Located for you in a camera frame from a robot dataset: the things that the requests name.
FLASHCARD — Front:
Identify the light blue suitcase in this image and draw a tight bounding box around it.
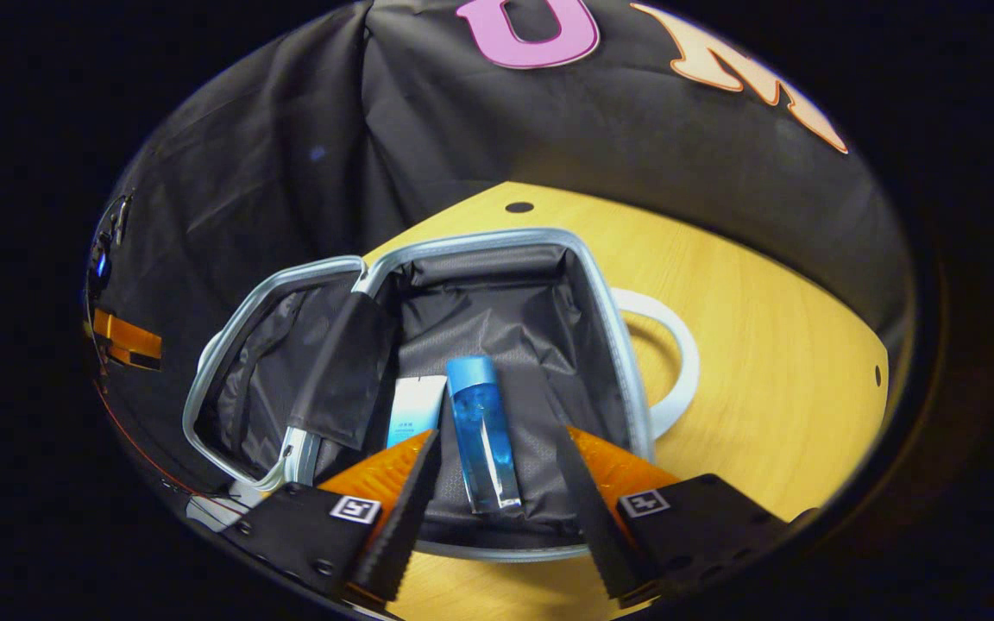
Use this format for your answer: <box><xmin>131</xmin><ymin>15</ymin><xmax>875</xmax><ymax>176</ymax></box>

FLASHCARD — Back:
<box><xmin>182</xmin><ymin>227</ymin><xmax>701</xmax><ymax>564</ymax></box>

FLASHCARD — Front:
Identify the black backdrop cloth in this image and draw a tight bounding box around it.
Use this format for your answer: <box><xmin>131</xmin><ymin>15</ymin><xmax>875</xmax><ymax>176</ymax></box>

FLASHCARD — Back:
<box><xmin>87</xmin><ymin>0</ymin><xmax>914</xmax><ymax>488</ymax></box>

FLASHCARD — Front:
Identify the blue capped clear bottle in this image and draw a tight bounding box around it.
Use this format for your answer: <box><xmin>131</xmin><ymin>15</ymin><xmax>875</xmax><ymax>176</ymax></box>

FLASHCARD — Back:
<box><xmin>444</xmin><ymin>354</ymin><xmax>523</xmax><ymax>517</ymax></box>

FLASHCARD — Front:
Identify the white skin care tube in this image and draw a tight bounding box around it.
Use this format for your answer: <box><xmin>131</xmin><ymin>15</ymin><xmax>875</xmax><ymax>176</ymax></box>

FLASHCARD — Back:
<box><xmin>386</xmin><ymin>374</ymin><xmax>449</xmax><ymax>450</ymax></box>

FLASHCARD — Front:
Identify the red cable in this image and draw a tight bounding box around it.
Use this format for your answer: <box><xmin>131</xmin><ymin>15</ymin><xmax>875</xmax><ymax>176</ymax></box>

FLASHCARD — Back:
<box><xmin>93</xmin><ymin>376</ymin><xmax>209</xmax><ymax>499</ymax></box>

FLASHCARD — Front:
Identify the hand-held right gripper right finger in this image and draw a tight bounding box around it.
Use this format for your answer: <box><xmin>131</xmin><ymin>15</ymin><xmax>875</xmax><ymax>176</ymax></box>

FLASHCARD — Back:
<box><xmin>554</xmin><ymin>423</ymin><xmax>796</xmax><ymax>605</ymax></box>

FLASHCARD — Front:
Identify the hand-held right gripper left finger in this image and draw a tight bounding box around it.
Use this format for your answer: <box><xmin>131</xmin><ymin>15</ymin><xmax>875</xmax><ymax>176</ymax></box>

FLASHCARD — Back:
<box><xmin>219</xmin><ymin>429</ymin><xmax>444</xmax><ymax>605</ymax></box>

